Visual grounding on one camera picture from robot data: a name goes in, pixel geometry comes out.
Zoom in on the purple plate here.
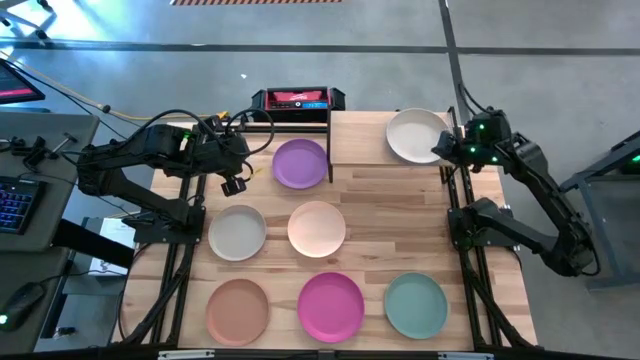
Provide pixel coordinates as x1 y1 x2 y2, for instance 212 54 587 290
271 138 329 190

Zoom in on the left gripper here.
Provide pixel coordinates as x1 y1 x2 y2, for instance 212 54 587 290
197 116 251 198

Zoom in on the black aluminium table frame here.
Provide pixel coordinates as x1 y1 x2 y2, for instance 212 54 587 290
107 107 539 360

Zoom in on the silver bracket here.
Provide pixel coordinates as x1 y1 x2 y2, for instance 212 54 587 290
438 351 495 360
158 349 216 360

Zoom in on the white paper sheet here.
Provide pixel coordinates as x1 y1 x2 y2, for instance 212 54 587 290
88 216 137 278

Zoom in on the cream white plate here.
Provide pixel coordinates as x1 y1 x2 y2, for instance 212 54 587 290
385 107 451 165

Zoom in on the grey desk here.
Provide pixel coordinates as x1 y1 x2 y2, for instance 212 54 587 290
0 110 101 254
0 247 71 356

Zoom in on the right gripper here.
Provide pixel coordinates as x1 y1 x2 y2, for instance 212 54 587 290
432 119 501 174

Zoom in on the black computer mouse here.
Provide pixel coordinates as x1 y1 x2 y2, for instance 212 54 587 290
0 281 47 332

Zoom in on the yellow extension cable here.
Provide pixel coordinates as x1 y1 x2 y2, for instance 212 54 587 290
0 47 231 124

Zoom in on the computer monitor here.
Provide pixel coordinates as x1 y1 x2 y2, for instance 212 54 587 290
0 58 46 106

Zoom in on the black clamp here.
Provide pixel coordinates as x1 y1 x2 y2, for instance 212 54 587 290
8 134 60 172

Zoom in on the wooden shelf with black legs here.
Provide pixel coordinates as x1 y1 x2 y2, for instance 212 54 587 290
325 107 464 184

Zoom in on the terracotta plate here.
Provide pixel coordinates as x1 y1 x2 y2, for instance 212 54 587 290
205 278 271 347

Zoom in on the backlit black keyboard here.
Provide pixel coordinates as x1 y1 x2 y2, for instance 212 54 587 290
0 174 47 236

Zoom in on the teal plate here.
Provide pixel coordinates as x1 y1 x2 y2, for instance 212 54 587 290
383 271 450 341

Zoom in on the pale peach plate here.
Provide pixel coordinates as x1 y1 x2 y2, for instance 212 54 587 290
287 200 347 259

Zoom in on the chair base with casters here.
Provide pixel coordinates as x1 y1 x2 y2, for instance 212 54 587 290
0 0 57 42

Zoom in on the dark metal stand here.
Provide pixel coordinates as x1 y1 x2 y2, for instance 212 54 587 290
552 128 640 294

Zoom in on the black floor cable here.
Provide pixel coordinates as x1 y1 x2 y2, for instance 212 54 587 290
4 59 162 152

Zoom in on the black bar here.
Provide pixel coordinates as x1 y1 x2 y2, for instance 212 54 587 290
51 218 137 270

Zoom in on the magenta plate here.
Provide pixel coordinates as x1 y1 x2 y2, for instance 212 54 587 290
297 271 366 344

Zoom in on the grey plate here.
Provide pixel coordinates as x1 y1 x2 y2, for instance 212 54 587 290
207 204 268 262

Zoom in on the silver handled tool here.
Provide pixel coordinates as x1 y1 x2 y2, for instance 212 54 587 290
51 131 80 154

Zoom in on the red and black power station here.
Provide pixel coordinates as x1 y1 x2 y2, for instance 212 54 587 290
249 85 347 124

